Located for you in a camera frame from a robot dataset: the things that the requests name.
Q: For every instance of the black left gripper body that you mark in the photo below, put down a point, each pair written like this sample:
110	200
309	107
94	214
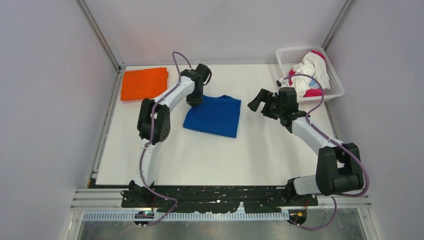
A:
195	98

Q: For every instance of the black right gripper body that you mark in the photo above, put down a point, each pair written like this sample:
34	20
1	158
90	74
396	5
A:
273	109

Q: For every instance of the blue panda print t-shirt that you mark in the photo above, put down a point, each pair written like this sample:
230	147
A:
216	115

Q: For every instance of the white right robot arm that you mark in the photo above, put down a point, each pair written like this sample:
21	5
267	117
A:
338	168

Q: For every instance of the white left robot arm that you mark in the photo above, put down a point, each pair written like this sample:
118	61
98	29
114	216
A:
154	122

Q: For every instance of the pink crumpled t-shirt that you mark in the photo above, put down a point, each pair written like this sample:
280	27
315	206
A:
313	92

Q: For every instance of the white plastic laundry basket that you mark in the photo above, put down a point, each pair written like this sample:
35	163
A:
289	56

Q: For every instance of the folded orange t-shirt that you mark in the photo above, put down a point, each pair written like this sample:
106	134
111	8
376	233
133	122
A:
141	84

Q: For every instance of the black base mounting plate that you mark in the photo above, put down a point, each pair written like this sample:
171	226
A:
213	199

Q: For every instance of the aluminium frame rail left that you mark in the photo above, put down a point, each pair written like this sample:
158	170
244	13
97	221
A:
98	24

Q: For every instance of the aluminium frame rail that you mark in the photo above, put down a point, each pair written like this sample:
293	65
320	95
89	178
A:
98	24
338	23

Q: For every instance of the aluminium frame rail right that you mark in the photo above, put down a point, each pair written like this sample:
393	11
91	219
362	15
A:
338	23

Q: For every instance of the white slotted cable duct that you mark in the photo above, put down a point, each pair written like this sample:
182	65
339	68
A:
148	215

